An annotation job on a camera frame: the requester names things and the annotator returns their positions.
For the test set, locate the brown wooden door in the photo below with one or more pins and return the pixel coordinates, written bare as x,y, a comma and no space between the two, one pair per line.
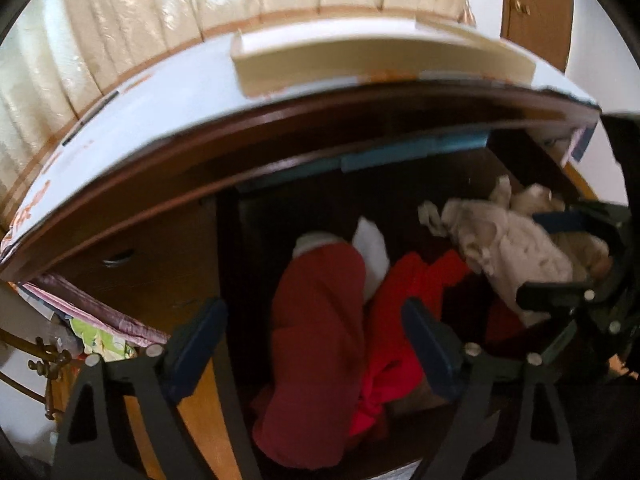
540,35

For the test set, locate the brass metal frame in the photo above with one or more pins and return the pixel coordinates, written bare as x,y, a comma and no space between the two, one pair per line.
47,360

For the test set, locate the red sock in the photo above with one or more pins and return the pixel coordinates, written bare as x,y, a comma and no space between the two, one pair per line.
310,335

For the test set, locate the brass door knob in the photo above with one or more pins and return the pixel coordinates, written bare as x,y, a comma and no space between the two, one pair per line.
522,7

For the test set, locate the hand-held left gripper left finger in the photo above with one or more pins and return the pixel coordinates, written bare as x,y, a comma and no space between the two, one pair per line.
200,340

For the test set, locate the pink striped cloth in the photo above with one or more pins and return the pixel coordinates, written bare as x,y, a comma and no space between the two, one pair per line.
100,310

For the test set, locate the white grey sock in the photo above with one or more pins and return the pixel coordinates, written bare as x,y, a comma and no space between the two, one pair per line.
372,247

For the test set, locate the shallow cardboard tray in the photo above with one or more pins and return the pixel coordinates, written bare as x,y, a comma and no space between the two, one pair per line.
350,60

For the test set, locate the white printed tablecloth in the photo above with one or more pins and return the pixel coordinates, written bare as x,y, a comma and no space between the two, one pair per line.
165,110

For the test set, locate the bright red underwear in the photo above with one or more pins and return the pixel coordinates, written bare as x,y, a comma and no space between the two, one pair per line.
395,310

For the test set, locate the blue strip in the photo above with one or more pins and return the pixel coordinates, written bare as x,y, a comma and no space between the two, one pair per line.
400,152

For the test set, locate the green yellow printed cloth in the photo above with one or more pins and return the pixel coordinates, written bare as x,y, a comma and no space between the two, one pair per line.
95,340

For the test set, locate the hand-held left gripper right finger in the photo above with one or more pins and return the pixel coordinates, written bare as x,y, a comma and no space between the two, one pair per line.
430,345

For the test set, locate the black smartphone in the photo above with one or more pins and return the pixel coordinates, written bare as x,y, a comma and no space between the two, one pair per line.
105,102

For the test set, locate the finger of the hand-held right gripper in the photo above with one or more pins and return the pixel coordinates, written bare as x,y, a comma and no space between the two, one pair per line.
550,296
562,221

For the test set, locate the brown wooden desk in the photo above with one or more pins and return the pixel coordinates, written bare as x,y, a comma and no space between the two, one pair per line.
150,180

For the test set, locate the cream patterned curtain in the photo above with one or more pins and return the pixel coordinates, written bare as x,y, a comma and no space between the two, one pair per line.
125,35

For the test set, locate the beige underwear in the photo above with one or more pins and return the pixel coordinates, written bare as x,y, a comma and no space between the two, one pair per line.
500,245

